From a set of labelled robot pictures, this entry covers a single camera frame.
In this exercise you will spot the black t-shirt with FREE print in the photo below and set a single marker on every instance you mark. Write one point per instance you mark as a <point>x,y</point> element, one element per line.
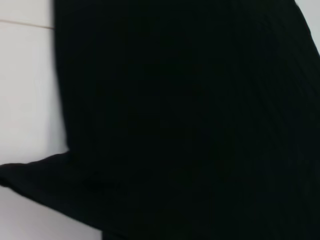
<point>175,112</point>

